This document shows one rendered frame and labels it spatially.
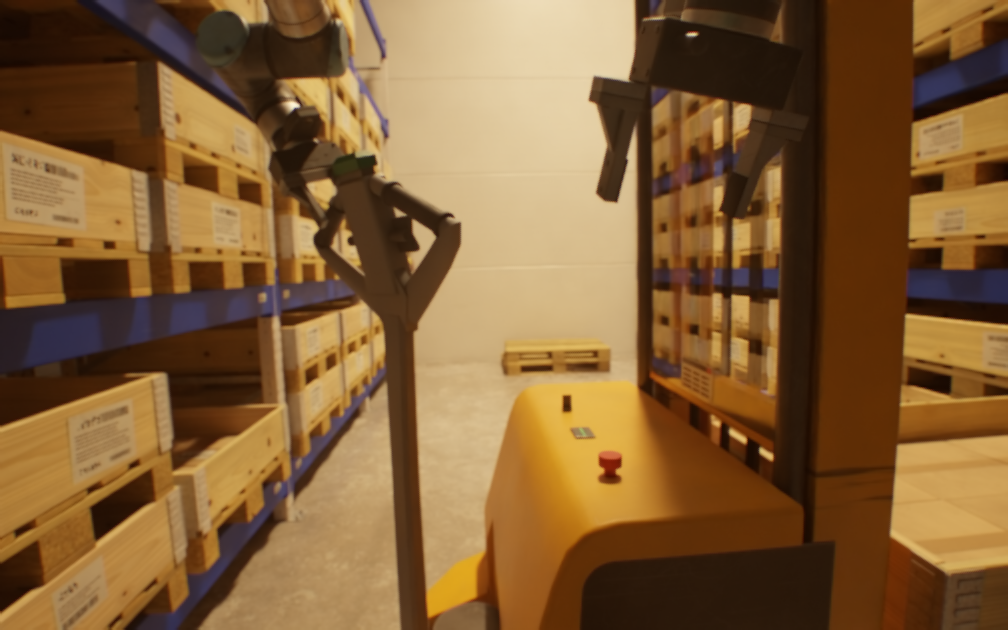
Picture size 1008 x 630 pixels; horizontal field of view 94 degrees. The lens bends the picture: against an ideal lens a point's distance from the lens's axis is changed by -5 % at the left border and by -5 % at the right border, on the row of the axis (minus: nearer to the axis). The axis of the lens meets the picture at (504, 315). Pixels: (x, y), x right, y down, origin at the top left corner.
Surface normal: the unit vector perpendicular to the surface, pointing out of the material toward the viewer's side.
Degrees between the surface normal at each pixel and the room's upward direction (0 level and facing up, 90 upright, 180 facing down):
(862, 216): 90
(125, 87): 90
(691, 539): 90
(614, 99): 114
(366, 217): 106
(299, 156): 62
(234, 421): 90
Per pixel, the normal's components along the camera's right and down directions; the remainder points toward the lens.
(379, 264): -0.65, 0.36
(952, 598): 0.07, 0.09
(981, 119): -1.00, 0.04
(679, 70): 0.14, 0.48
